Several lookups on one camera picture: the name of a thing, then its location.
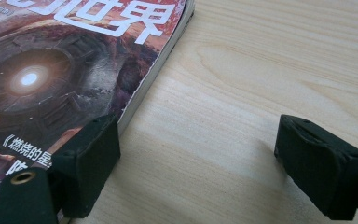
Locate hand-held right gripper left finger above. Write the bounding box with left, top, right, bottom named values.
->
left=48, top=113, right=121, bottom=218

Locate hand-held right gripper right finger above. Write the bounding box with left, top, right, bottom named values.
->
left=273, top=114, right=358, bottom=221

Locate magazine with reddish cover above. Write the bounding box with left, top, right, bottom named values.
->
left=0, top=0, right=196, bottom=224

